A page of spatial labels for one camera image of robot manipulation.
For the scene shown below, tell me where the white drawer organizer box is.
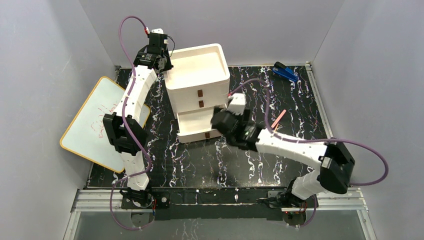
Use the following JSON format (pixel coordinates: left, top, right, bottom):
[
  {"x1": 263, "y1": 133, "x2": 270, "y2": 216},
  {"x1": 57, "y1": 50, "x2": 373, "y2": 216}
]
[{"x1": 163, "y1": 43, "x2": 230, "y2": 144}]

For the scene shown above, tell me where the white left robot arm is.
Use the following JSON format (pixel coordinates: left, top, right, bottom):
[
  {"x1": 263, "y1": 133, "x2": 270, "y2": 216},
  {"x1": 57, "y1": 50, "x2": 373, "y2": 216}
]
[{"x1": 102, "y1": 28, "x2": 173, "y2": 191}]

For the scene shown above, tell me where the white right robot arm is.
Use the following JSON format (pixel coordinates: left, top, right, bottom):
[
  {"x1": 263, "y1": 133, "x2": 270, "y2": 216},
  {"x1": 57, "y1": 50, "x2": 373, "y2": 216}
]
[{"x1": 210, "y1": 93, "x2": 355, "y2": 206}]

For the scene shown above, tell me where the blue stapler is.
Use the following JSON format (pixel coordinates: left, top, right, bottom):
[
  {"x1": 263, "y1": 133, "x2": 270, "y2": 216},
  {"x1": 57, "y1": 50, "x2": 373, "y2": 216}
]
[{"x1": 271, "y1": 61, "x2": 299, "y2": 83}]

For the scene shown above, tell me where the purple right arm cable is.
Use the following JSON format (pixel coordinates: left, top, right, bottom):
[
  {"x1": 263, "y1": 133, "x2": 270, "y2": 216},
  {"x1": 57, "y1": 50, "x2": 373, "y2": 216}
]
[{"x1": 228, "y1": 78, "x2": 389, "y2": 228}]

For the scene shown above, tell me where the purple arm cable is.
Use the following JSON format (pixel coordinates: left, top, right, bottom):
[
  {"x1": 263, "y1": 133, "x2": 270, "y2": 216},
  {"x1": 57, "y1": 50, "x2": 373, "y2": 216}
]
[
  {"x1": 228, "y1": 78, "x2": 389, "y2": 228},
  {"x1": 109, "y1": 15, "x2": 157, "y2": 232}
]

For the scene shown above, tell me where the white board yellow frame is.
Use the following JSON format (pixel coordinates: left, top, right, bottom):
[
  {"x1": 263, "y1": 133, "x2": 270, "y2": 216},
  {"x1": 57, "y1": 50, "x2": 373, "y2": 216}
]
[{"x1": 59, "y1": 76, "x2": 152, "y2": 173}]

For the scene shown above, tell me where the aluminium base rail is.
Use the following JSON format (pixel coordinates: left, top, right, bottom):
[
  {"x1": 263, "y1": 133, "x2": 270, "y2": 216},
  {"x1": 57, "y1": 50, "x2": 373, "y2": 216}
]
[{"x1": 64, "y1": 187, "x2": 376, "y2": 240}]

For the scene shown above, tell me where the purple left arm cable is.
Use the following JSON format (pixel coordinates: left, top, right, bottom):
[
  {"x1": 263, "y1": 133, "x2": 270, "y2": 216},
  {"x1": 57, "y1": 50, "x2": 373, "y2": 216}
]
[{"x1": 109, "y1": 15, "x2": 157, "y2": 232}]

